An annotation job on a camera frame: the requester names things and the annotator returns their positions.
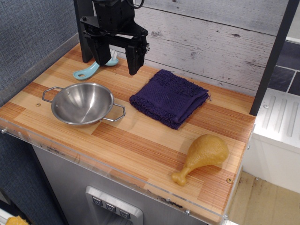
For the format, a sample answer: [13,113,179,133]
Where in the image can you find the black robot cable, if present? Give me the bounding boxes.
[126,0,146,10]

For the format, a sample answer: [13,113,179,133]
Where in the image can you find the clear acrylic table edge guard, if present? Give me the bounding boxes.
[0,116,229,225]

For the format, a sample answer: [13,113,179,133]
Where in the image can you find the black right support post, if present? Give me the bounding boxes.
[249,0,300,116]

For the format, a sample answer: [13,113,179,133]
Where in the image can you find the silver dispenser button panel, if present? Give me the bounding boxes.
[85,186,144,225]

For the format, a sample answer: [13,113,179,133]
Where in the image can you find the stainless steel bowl with handles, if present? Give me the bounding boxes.
[42,82,126,126]

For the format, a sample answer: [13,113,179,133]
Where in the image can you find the folded purple cloth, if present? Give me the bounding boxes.
[129,69,209,130]

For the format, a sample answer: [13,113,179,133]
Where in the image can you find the white toy sink drainboard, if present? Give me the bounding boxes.
[242,89,300,192]

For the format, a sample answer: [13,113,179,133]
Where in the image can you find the light blue dish brush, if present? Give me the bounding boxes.
[73,49,119,80]

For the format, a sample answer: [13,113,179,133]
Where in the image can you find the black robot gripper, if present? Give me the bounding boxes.
[80,0,149,75]

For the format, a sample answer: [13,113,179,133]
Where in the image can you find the yellow object at bottom left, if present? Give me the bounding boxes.
[5,216,29,225]

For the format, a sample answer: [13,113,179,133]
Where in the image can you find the black support post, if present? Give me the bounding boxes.
[73,0,99,63]
[249,0,300,116]

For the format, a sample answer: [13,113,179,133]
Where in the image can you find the yellow toy chicken drumstick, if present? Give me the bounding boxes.
[172,135,229,186]

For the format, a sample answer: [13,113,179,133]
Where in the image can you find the black left support post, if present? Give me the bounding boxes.
[73,0,99,63]

